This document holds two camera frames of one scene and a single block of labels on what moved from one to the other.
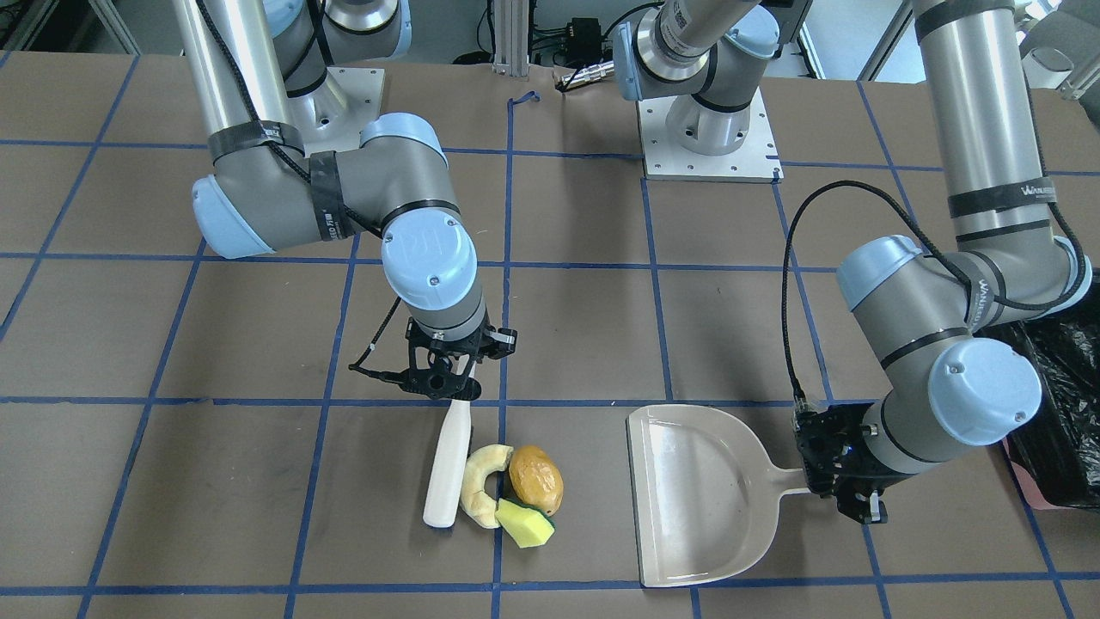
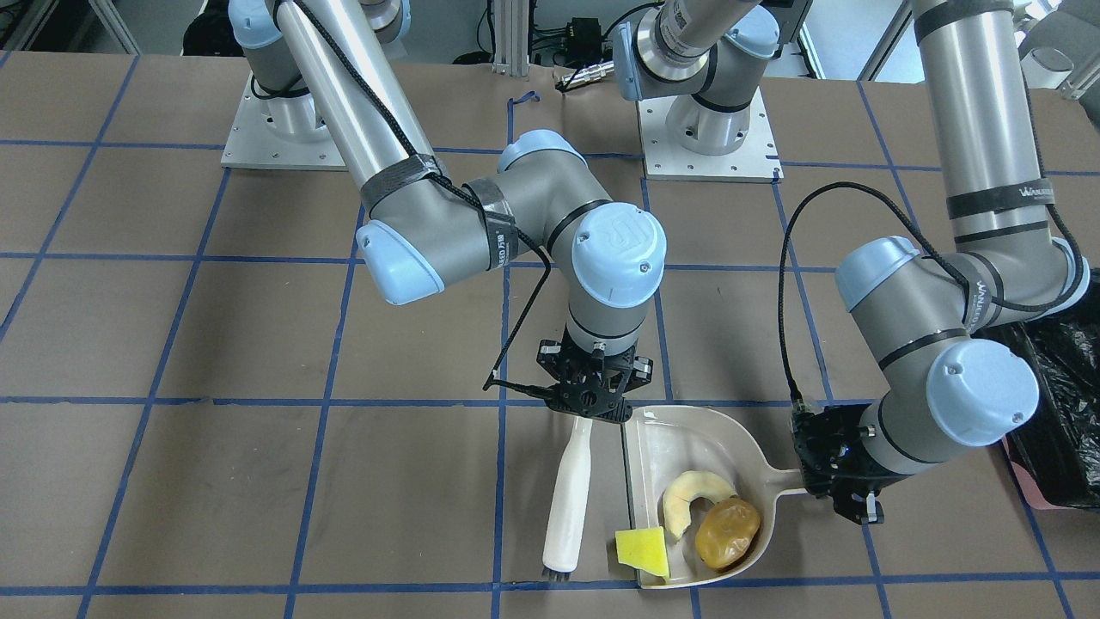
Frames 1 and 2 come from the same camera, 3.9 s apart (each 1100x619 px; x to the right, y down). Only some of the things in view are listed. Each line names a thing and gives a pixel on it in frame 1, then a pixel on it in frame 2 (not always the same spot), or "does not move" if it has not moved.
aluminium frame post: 511,38 does not move
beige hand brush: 456,447 -> 567,514
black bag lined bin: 1059,450 does not move
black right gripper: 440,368 -> 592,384
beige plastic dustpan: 706,493 does not move
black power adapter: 584,39 does not move
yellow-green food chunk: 527,526 -> 644,550
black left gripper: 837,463 does not move
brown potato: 536,479 -> 724,530
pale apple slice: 478,504 -> 684,488
